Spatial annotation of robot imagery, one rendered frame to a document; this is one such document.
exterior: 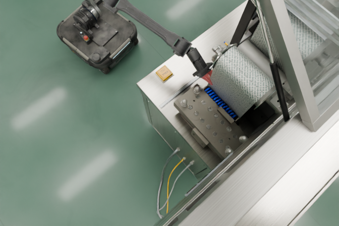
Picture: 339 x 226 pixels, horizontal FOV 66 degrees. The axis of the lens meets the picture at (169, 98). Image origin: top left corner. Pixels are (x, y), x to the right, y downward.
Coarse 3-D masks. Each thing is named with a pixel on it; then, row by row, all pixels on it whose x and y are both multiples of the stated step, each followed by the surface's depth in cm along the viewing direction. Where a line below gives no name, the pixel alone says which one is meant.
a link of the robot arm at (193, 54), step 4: (192, 48) 126; (196, 48) 125; (188, 52) 125; (192, 52) 124; (196, 52) 124; (188, 56) 126; (192, 56) 125; (196, 56) 124; (200, 56) 126; (192, 60) 126
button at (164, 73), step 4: (160, 68) 150; (164, 68) 150; (156, 72) 149; (160, 72) 149; (164, 72) 149; (168, 72) 149; (160, 76) 148; (164, 76) 148; (168, 76) 149; (164, 80) 149
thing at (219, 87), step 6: (210, 78) 128; (216, 78) 122; (216, 84) 127; (222, 84) 121; (216, 90) 132; (222, 90) 126; (228, 90) 121; (222, 96) 130; (228, 96) 125; (234, 96) 120; (228, 102) 130; (234, 102) 124; (240, 102) 119; (234, 108) 128; (240, 108) 123; (246, 108) 118; (240, 114) 127
